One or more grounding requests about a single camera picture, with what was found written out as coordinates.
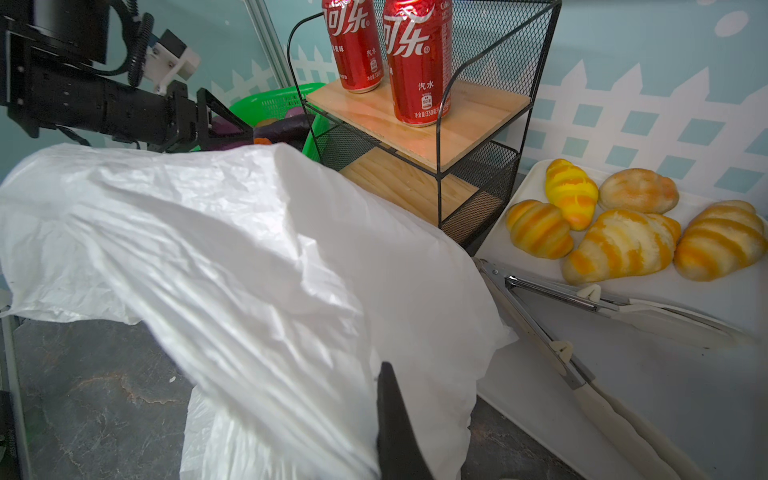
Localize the white plastic grocery bag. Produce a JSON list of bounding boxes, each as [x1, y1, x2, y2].
[[1, 144, 512, 479]]

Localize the red cola can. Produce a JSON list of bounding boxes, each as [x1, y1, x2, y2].
[[321, 0, 384, 94], [382, 0, 453, 128]]

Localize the steel tongs white tips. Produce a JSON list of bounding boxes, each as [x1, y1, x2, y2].
[[475, 250, 767, 479]]

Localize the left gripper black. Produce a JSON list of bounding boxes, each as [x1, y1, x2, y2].
[[1, 14, 254, 153]]

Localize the red cola can left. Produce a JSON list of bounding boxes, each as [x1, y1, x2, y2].
[[321, 0, 384, 94]]

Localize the purple eggplant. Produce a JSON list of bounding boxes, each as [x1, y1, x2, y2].
[[253, 114, 315, 148]]

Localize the red cola can right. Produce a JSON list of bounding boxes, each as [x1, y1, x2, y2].
[[382, 0, 453, 128]]

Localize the pale round bread roll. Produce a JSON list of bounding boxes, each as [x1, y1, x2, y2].
[[599, 168, 680, 214]]

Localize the black wire two-tier shelf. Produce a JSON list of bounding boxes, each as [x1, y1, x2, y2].
[[300, 1, 562, 246]]

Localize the green plastic basket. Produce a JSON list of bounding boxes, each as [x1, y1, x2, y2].
[[229, 82, 331, 163]]

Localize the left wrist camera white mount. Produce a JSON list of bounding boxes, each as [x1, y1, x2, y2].
[[143, 30, 201, 95]]

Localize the small striped croissant right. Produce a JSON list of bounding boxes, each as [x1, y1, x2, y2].
[[673, 200, 767, 282]]

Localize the yellow striped bread roll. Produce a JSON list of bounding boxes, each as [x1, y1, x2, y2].
[[545, 159, 599, 231]]

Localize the large striped croissant left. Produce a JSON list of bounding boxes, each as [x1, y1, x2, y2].
[[506, 200, 574, 260]]

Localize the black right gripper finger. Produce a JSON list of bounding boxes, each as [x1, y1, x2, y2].
[[376, 362, 433, 480]]

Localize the long striped croissant centre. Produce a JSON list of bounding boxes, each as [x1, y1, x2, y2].
[[561, 209, 682, 285]]

